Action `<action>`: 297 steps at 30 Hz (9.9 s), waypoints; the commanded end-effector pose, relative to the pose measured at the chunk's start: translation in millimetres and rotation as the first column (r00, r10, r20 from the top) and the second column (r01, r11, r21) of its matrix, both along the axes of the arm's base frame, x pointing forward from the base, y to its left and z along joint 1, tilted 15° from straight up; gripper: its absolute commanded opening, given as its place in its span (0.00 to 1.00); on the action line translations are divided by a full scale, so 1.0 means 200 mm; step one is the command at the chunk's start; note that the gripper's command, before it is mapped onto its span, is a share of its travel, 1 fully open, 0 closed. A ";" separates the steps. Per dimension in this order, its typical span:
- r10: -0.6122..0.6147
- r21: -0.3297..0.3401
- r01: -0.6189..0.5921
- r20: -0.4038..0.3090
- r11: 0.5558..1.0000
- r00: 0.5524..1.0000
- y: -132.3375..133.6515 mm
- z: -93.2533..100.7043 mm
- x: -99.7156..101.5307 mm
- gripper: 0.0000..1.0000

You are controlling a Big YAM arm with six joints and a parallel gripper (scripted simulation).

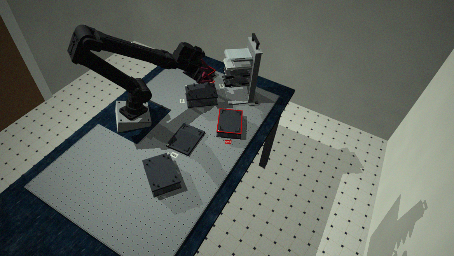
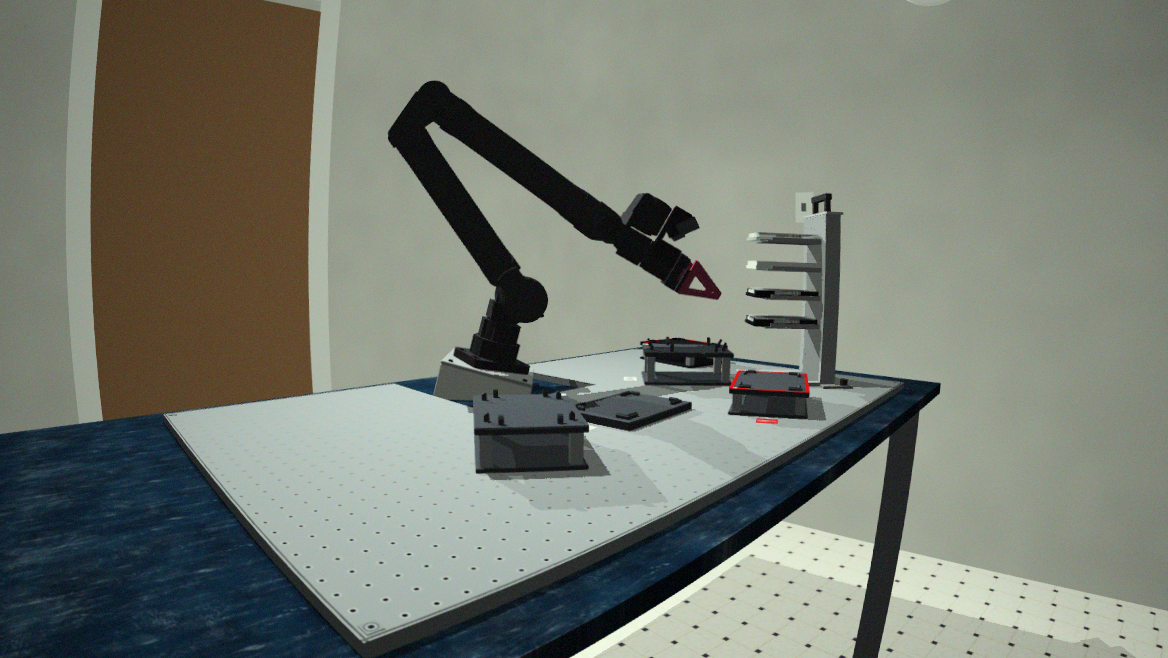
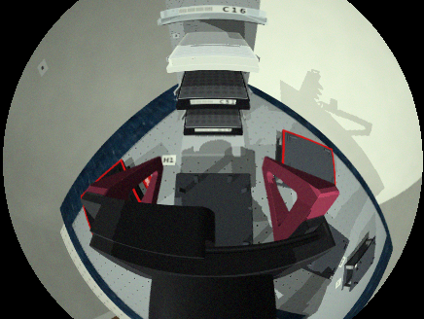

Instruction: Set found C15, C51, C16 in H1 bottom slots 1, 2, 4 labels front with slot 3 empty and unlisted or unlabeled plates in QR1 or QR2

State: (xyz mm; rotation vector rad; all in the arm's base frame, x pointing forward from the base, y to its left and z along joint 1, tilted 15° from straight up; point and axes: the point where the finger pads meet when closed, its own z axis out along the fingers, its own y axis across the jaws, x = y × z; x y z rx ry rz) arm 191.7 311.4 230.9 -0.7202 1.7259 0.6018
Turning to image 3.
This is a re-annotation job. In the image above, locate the grey shelf rack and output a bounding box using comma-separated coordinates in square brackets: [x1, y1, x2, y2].
[165, 0, 261, 157]

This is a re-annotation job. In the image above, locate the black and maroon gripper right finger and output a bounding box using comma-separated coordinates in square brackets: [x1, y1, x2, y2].
[262, 157, 339, 241]

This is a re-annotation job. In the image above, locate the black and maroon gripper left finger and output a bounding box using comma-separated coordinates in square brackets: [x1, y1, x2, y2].
[86, 157, 163, 204]

